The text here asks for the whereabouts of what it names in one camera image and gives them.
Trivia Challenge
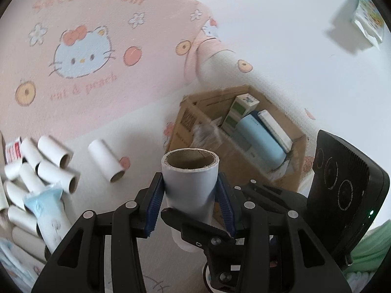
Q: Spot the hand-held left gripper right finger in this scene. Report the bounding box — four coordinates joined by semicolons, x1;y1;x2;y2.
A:
215;172;353;293

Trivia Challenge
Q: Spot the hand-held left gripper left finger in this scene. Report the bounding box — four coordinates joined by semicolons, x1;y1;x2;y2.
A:
31;172;165;293

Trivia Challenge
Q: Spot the light blue bottle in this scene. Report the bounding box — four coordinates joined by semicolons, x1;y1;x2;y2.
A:
234;114;288;170

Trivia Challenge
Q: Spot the white peach print bed sheet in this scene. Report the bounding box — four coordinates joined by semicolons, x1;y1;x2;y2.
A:
65;0;391;293

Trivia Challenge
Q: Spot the brown cardboard box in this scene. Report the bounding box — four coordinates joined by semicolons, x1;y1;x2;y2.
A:
165;85;307;193

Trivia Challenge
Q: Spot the colourful snack packet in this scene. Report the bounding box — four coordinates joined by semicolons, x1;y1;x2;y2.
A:
350;0;386;51

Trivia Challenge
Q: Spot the blue white plastic packet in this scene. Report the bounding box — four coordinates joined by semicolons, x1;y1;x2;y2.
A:
24;188;72;255

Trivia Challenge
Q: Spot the pile of white paper rolls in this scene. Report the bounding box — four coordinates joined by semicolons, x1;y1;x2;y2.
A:
0;136;80;263

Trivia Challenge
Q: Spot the red and white packet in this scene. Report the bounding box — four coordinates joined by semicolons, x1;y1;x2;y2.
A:
4;137;23;162

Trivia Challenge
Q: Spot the clear plastic wrap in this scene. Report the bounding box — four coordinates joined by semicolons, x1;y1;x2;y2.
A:
191;122;227;151

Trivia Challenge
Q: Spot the green cloth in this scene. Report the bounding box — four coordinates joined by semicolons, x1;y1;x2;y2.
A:
342;218;391;275

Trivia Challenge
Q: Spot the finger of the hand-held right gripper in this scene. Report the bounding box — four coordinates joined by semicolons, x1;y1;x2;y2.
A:
235;179;307;217
161;208;245;293

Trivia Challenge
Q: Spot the green white box with picture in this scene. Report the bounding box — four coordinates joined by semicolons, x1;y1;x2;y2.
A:
230;94;260;118

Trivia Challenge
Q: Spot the white cardboard-core tube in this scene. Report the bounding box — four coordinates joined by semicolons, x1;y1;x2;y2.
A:
87;139;127;184
161;148;220;252

